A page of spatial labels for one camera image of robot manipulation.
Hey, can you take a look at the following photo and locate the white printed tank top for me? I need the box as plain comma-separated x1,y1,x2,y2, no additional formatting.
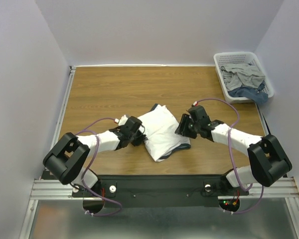
138,104,191,162

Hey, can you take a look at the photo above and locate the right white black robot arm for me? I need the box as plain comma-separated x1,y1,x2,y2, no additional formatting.
175,106,293,194

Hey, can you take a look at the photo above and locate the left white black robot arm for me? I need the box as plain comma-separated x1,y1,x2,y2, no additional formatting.
43,116,145,196

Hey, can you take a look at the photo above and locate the grey tank top in basket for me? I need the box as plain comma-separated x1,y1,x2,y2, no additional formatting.
220,63,265,91

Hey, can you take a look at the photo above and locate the white perforated plastic basket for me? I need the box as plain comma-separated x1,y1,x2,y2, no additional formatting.
214,52,274,105

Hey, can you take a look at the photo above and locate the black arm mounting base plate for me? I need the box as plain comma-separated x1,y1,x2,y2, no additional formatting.
71,174,250,209

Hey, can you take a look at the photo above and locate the aluminium table edge rail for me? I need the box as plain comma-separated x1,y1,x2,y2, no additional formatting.
31,65,77,200

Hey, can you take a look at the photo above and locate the aluminium front frame rail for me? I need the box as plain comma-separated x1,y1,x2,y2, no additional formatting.
246,180,299,239

